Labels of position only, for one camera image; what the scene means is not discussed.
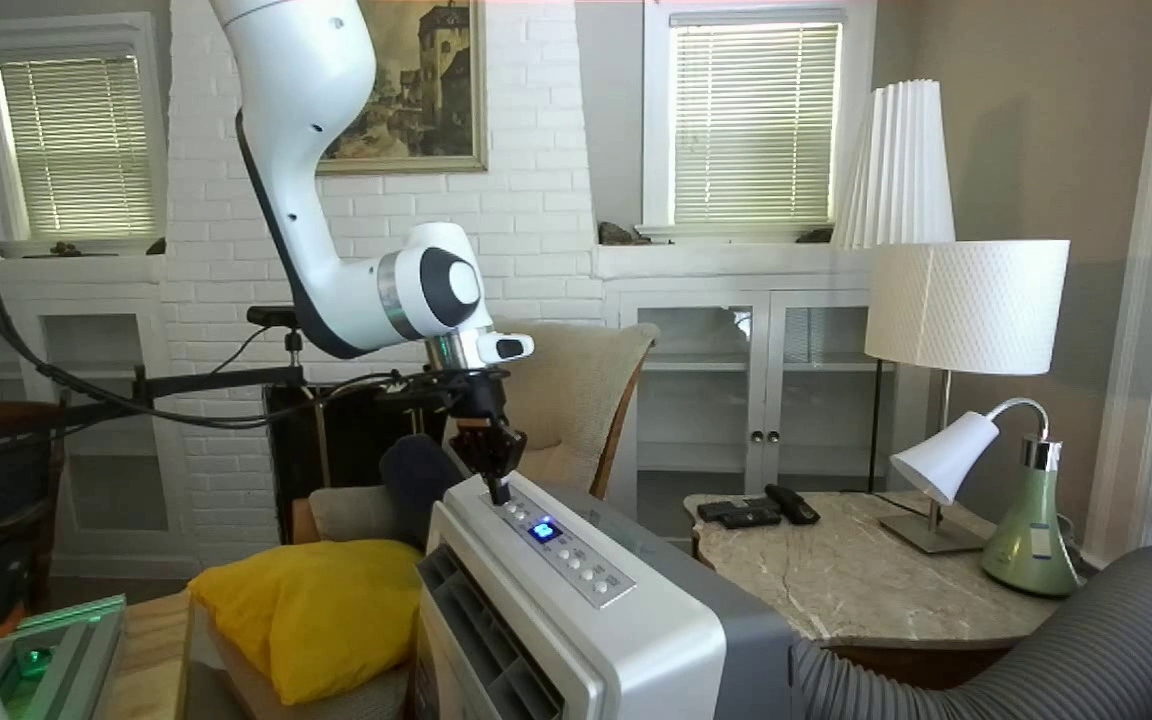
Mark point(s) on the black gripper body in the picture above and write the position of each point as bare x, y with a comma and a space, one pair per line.
483, 421

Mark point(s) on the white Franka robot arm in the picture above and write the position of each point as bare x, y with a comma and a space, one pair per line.
299, 80

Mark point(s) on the white portable air cooler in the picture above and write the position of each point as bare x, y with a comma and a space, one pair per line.
630, 642

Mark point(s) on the beige upholstered armchair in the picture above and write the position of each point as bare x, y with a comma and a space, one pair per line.
579, 402

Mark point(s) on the black fireplace screen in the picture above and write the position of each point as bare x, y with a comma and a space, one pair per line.
336, 461

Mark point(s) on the yellow-orange cushion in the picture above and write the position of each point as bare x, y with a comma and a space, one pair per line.
309, 615

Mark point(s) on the dark sill ornament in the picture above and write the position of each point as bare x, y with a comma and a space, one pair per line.
813, 233
622, 233

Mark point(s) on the black remote control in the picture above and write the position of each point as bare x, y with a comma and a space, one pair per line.
743, 514
793, 505

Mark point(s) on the white glass door cabinet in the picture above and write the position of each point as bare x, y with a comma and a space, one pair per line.
762, 402

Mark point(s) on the black boom pole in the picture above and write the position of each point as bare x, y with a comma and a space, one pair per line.
203, 385

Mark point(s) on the framed landscape painting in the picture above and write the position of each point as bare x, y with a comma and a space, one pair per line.
429, 93

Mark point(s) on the marble top side table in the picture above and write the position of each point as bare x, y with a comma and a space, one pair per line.
843, 573

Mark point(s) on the small window with blinds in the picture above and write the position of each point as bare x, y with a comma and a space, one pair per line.
758, 124
79, 146

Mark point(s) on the white built-in open shelf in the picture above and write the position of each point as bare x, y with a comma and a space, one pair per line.
69, 272

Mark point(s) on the green lit device box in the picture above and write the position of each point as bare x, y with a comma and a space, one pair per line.
50, 661

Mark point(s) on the pleated shade floor lamp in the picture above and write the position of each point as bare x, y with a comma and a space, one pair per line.
903, 175

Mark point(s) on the drum shade table lamp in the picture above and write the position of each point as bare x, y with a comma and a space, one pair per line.
961, 306

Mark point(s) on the green desk lamp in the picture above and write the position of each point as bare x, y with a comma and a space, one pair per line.
1028, 534

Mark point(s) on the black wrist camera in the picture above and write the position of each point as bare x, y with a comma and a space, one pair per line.
415, 395

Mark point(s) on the black camera on mount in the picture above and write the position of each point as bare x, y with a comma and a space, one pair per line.
271, 316

